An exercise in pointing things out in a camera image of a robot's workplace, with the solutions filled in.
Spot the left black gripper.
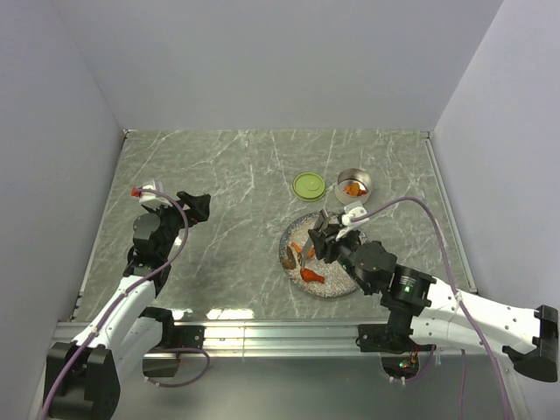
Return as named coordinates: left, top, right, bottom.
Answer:
left=146, top=191, right=210, bottom=258

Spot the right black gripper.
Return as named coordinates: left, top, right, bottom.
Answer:
left=307, top=222, right=375, bottom=295

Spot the orange drumstick toy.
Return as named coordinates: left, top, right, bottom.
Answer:
left=300, top=268, right=325, bottom=284

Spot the orange fried nugget toy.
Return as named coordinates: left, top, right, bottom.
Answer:
left=350, top=182, right=368, bottom=196

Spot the orange fish toy food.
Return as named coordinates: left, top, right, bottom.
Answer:
left=344, top=185, right=359, bottom=196

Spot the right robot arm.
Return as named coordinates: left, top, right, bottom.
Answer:
left=308, top=206, right=559, bottom=382

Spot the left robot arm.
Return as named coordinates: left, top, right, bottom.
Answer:
left=39, top=184, right=211, bottom=419

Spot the beige metal lunch container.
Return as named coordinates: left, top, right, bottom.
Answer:
left=334, top=168, right=373, bottom=205

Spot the orange chicken wing toy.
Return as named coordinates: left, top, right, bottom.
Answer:
left=291, top=242, right=315, bottom=259

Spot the brown green food piece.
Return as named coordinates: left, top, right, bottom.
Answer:
left=281, top=246, right=298, bottom=270

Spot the green round lid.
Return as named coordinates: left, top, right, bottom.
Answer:
left=291, top=171, right=326, bottom=202

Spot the speckled ceramic plate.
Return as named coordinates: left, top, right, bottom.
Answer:
left=278, top=212, right=359, bottom=298

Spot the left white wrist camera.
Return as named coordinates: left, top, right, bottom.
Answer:
left=131, top=180, right=171, bottom=209

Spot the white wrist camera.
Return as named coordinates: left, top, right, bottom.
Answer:
left=336, top=200, right=369, bottom=241
left=131, top=180, right=171, bottom=209

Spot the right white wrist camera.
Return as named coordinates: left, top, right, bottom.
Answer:
left=336, top=200, right=369, bottom=241

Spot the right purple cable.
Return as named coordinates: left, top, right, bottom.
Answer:
left=353, top=197, right=513, bottom=420

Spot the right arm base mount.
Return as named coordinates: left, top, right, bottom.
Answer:
left=356, top=305, right=434, bottom=382

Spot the aluminium frame rail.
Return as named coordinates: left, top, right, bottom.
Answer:
left=52, top=317, right=512, bottom=368

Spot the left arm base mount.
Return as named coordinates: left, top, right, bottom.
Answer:
left=141, top=307, right=210, bottom=388

